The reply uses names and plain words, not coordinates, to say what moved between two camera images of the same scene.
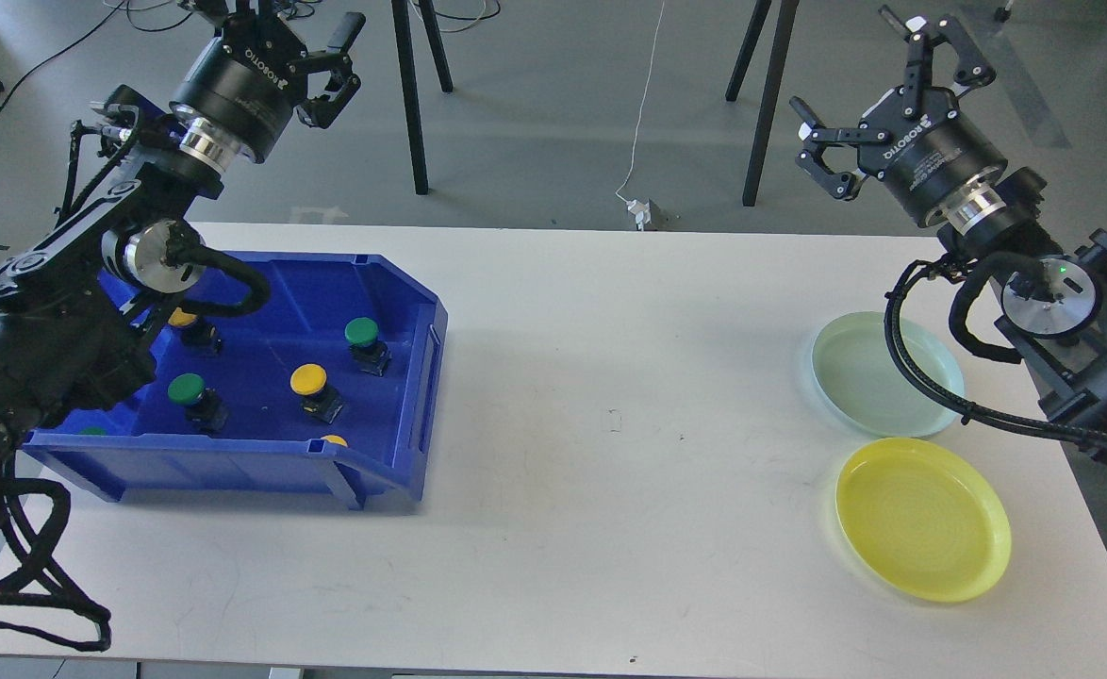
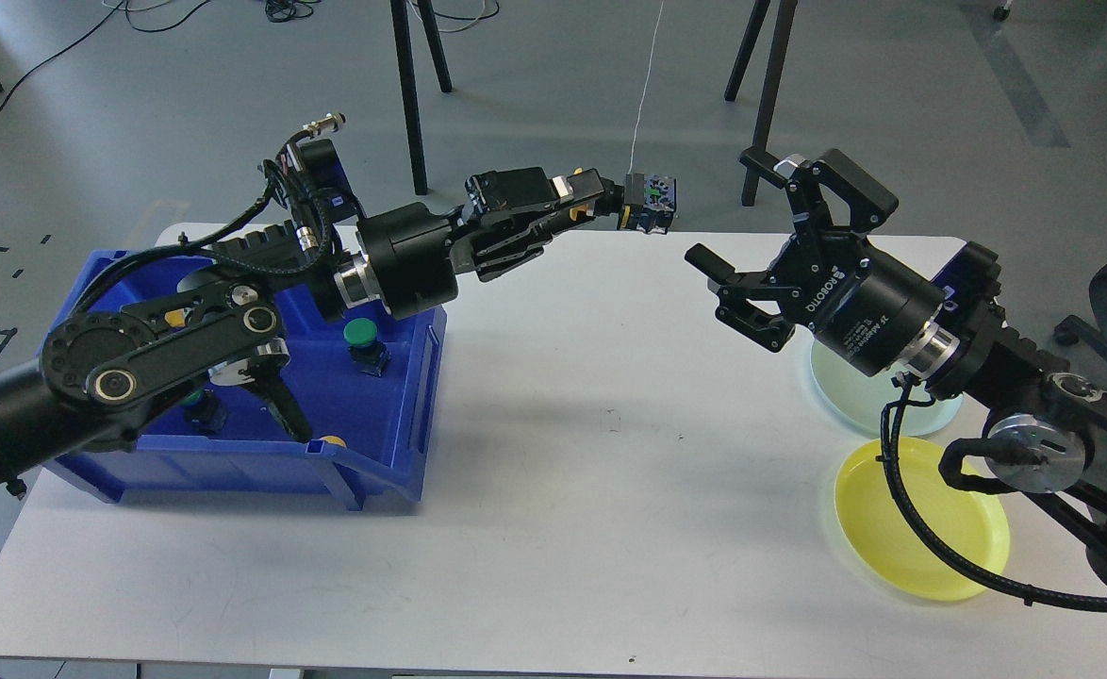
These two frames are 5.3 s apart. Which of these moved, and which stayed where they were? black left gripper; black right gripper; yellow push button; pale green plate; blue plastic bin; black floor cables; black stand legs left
Moved: black left gripper; yellow push button; black right gripper
Stayed: black stand legs left; black floor cables; pale green plate; blue plastic bin
